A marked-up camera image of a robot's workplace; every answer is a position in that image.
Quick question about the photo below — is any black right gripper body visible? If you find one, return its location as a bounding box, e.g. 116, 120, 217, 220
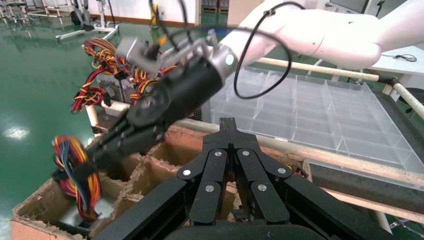
127, 55, 224, 134

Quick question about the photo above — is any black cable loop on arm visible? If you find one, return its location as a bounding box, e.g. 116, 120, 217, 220
233, 1, 306, 100

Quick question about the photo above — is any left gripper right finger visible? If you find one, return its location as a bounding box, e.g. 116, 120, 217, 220
228, 117, 293, 224

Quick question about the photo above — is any white rack leg pipe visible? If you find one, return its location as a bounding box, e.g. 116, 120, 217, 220
85, 99, 131, 129

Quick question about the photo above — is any brown cardboard divider box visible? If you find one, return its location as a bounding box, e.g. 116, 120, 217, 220
9, 124, 314, 240

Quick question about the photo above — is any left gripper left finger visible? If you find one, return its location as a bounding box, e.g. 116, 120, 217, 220
176, 117, 230, 224

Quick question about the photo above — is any white desk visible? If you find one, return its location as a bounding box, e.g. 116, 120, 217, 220
370, 45, 424, 90

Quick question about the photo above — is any beige rack end pipe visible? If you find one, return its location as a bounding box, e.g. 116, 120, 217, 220
392, 82, 424, 121

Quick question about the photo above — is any white metal floor stand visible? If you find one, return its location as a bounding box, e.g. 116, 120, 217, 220
54, 0, 120, 41

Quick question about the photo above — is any long beige rack pipe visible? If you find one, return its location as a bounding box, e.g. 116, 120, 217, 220
175, 118, 424, 187

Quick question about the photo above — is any beige rack side pipe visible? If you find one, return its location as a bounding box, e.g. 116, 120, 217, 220
256, 56, 380, 82

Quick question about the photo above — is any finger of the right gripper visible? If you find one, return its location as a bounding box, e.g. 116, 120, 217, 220
84, 117, 160, 157
52, 130, 167, 181

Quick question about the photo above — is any clear acrylic divider tray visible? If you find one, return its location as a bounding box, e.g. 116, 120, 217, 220
209, 65, 424, 191

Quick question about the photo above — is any metal workbench frame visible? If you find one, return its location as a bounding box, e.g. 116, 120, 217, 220
0, 0, 46, 26

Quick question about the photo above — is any power supply with blue wires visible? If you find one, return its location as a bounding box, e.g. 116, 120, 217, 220
52, 135, 115, 230

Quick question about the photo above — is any black cable on desk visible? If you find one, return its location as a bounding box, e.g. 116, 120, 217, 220
393, 53, 418, 63

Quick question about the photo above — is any black mat under tray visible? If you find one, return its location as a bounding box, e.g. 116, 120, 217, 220
309, 91, 424, 213

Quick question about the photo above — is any beige flat shelf board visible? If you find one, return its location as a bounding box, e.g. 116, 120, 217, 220
316, 186, 424, 223

